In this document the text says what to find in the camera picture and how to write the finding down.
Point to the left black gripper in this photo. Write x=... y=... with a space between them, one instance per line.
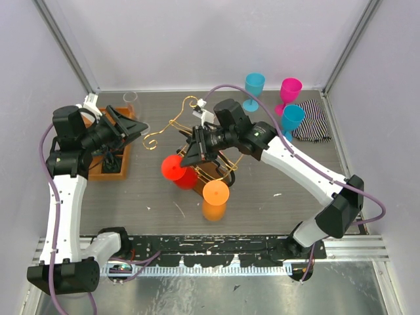
x=128 y=129

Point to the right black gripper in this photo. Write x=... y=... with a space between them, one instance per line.
x=198 y=151

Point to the clear champagne flute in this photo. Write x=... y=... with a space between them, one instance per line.
x=132 y=101

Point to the red wine glass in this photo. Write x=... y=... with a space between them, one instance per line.
x=184 y=177

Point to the orange wine glass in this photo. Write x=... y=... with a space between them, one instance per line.
x=215 y=196

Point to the blue wine glass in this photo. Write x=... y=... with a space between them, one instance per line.
x=254 y=84
x=293 y=115

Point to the pink wine glass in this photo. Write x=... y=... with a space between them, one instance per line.
x=289 y=92

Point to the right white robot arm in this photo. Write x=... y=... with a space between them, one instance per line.
x=227 y=126

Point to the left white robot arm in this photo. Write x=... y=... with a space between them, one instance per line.
x=64 y=268

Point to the dark patterned rolled cloth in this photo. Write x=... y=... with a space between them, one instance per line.
x=111 y=164

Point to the wooden compartment tray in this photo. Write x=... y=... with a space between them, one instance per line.
x=95 y=169

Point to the striped black white cloth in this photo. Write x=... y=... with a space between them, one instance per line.
x=314 y=127

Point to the gold wire glass rack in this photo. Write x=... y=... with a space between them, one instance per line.
x=210 y=166

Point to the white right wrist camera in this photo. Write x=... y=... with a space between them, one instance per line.
x=204 y=115

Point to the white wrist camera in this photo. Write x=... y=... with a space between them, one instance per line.
x=204 y=115
x=89 y=104

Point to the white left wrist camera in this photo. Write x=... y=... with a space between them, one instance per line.
x=89 y=104

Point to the black mounting base plate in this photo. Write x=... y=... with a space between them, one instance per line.
x=210 y=250

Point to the grey slotted cable duct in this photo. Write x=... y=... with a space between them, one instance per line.
x=232 y=270

